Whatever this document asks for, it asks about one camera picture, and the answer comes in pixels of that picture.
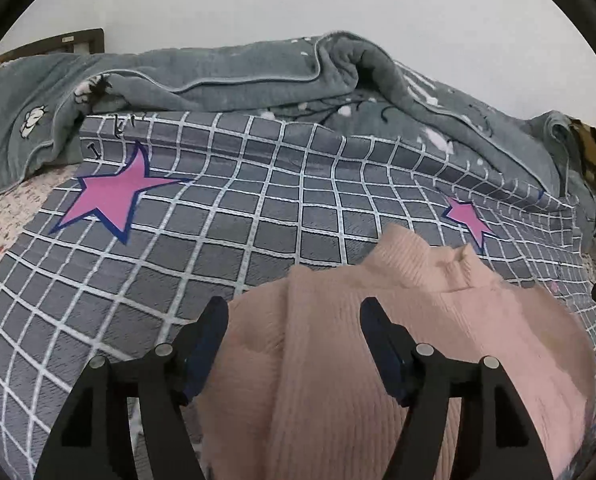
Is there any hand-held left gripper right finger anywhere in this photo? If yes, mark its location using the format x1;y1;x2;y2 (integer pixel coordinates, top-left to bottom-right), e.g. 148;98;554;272
359;297;556;480

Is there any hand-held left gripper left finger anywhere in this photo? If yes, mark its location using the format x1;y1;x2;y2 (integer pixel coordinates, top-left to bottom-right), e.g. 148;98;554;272
33;296;229;480

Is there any pink knit sweater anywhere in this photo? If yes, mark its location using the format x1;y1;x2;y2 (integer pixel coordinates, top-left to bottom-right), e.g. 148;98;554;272
180;224;596;480

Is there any grey checked star quilt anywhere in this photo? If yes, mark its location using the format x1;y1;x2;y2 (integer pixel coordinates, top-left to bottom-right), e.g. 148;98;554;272
0;110;596;480

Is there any floral bed sheet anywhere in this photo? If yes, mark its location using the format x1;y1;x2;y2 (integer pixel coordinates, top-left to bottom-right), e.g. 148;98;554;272
0;167;79;266

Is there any grey fleece blanket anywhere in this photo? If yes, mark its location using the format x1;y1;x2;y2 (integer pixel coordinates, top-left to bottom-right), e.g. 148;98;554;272
0;31;596;231

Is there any dark wooden headboard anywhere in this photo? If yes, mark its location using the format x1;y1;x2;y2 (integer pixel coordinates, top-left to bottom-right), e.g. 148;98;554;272
0;28;105;76

